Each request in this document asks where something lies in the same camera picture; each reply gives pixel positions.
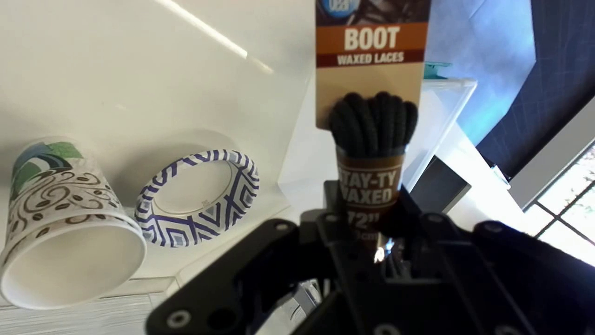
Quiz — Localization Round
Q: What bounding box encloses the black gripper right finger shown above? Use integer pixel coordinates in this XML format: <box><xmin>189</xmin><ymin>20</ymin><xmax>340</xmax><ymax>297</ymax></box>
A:
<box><xmin>379</xmin><ymin>154</ymin><xmax>595</xmax><ymax>335</ymax></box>

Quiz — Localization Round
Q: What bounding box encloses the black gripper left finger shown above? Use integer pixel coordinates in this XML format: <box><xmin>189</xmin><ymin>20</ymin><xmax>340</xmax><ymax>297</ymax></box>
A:
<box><xmin>145</xmin><ymin>180</ymin><xmax>374</xmax><ymax>335</ymax></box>

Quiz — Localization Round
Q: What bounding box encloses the red boot laces pack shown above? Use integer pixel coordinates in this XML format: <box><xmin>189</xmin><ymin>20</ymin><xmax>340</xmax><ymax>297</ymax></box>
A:
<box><xmin>314</xmin><ymin>0</ymin><xmax>433</xmax><ymax>249</ymax></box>

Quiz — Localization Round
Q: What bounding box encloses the blue patterned paper bowl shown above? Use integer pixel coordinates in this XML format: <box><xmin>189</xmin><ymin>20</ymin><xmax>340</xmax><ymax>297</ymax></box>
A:
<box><xmin>132</xmin><ymin>146</ymin><xmax>262</xmax><ymax>249</ymax></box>

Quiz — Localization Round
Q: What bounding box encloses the patterned paper cup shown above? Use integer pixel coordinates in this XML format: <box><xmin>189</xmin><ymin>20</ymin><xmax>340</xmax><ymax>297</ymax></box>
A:
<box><xmin>0</xmin><ymin>139</ymin><xmax>149</xmax><ymax>310</ymax></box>

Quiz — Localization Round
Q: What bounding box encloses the dark blue fabric panel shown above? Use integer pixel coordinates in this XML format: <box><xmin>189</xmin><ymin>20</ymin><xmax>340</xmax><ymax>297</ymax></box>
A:
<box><xmin>476</xmin><ymin>0</ymin><xmax>595</xmax><ymax>182</ymax></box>

